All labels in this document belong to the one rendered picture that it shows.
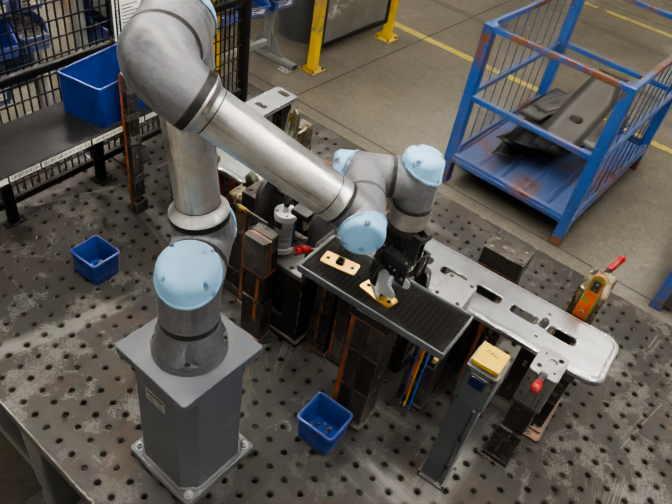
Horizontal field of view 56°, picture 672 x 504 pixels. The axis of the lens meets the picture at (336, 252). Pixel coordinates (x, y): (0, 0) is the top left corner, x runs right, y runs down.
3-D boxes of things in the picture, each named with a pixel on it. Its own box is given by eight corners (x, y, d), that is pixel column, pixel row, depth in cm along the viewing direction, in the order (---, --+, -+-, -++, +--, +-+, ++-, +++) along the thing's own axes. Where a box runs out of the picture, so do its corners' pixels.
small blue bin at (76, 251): (123, 272, 193) (121, 251, 187) (96, 289, 186) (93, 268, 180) (99, 255, 197) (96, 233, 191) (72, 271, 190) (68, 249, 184)
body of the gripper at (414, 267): (400, 290, 124) (413, 244, 116) (369, 264, 128) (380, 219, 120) (425, 274, 128) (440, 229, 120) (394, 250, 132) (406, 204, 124)
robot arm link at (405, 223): (383, 200, 117) (412, 185, 122) (379, 219, 120) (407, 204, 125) (414, 222, 114) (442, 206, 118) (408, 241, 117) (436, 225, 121)
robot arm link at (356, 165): (333, 174, 105) (399, 183, 106) (336, 137, 113) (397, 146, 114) (327, 211, 110) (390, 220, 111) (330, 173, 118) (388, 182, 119)
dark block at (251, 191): (264, 298, 193) (274, 187, 165) (248, 310, 188) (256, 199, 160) (251, 289, 195) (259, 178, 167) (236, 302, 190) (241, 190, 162)
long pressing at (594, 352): (624, 338, 161) (627, 334, 160) (596, 395, 146) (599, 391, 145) (220, 117, 210) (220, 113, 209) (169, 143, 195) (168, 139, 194)
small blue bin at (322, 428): (349, 434, 163) (355, 414, 157) (326, 461, 156) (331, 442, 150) (315, 410, 167) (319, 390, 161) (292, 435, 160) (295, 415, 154)
